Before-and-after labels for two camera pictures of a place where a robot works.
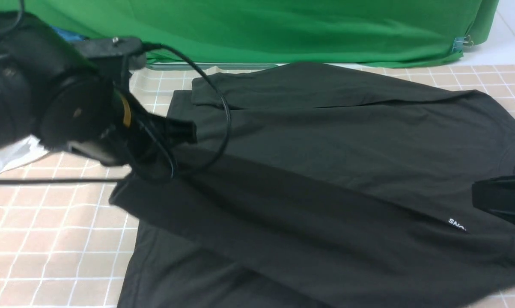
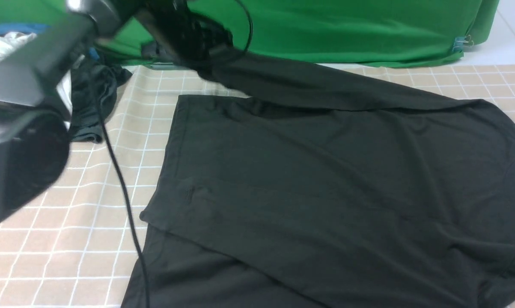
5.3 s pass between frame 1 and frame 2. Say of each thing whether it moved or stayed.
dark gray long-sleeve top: stayed
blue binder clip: stayed
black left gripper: moved
